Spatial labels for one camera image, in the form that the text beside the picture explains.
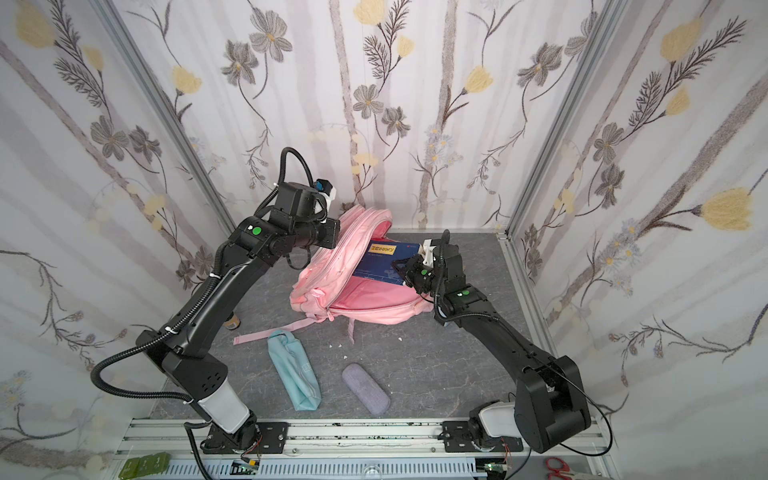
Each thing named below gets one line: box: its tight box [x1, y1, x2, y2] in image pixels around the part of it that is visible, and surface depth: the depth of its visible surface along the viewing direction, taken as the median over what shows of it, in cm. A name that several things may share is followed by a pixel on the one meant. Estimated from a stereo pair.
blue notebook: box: [354, 240, 420, 286], surface depth 81 cm
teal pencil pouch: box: [268, 329, 322, 411], surface depth 81 cm
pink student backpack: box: [233, 205, 435, 345], surface depth 78 cm
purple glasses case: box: [342, 363, 391, 416], surface depth 81 cm
